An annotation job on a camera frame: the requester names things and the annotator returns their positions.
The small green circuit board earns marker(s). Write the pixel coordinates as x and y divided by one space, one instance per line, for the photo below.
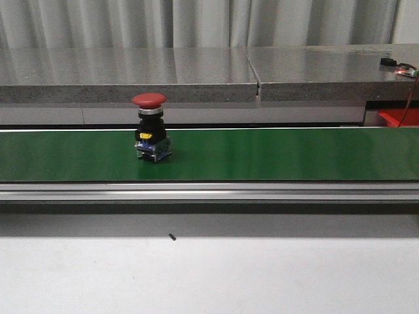
411 72

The red mushroom push button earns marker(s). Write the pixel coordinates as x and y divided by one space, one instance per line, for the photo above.
152 142

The aluminium conveyor side rail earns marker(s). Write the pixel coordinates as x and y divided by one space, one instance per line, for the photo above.
209 192

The grey pleated curtain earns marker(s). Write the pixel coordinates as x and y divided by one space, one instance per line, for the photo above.
178 24

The green conveyor belt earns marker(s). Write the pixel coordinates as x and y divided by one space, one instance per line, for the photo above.
324 154

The red plastic bin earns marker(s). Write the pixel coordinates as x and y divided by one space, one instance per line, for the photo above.
396 118

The grey stone counter slab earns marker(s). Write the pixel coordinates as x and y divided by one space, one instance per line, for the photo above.
116 75

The black plug connector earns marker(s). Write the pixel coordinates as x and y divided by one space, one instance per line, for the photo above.
389 62

